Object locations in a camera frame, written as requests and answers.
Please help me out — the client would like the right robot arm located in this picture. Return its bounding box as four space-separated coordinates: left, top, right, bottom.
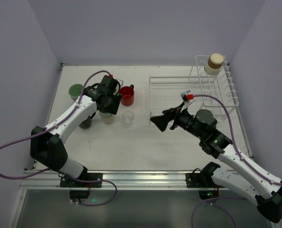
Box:
150 107 282 223

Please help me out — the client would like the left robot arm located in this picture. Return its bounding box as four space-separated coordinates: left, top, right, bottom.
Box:
30 76 122 179

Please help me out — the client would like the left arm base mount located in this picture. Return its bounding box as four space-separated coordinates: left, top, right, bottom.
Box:
58 172 103 188

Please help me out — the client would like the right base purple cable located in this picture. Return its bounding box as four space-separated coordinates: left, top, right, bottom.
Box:
190 196 248 228

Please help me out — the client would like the white wire dish rack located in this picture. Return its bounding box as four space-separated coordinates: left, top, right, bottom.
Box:
149 56 240 127

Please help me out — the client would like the right black controller box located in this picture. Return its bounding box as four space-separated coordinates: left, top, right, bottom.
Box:
198 190 219 200

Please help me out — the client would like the tall light green cup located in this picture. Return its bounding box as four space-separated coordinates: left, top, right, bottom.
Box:
99 111 112 118

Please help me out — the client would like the black controller box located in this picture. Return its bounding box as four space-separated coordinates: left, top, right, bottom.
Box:
198 190 219 200
69 190 90 201

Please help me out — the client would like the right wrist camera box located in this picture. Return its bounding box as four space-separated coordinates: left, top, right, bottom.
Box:
181 90 195 110

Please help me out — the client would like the clear glass rack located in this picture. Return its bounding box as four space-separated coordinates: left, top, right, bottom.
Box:
122 111 134 127

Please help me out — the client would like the red mug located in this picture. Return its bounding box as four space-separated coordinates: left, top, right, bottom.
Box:
120 85 134 106

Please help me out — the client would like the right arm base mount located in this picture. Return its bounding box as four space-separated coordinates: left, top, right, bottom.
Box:
185 162 221 188

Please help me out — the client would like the brown and cream cup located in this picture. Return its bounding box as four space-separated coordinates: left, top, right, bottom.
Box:
205 53 225 76

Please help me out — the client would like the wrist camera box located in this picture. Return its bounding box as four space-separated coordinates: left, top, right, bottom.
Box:
181 90 195 110
113 78 123 95

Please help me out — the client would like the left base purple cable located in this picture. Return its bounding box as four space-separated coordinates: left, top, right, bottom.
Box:
71 180 118 206

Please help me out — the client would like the beige cup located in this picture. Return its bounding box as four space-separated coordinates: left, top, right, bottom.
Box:
100 115 115 125

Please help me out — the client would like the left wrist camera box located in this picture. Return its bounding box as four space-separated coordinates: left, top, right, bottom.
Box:
113 78 123 95

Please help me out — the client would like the aluminium mounting rail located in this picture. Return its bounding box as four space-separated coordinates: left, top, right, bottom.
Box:
19 171 224 190

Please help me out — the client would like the left black controller box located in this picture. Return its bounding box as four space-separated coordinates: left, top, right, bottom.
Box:
69 190 90 201

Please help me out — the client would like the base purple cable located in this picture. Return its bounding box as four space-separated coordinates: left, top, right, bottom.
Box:
71 180 118 206
190 196 248 228

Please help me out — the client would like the black mug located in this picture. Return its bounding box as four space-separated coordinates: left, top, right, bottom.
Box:
79 115 93 130

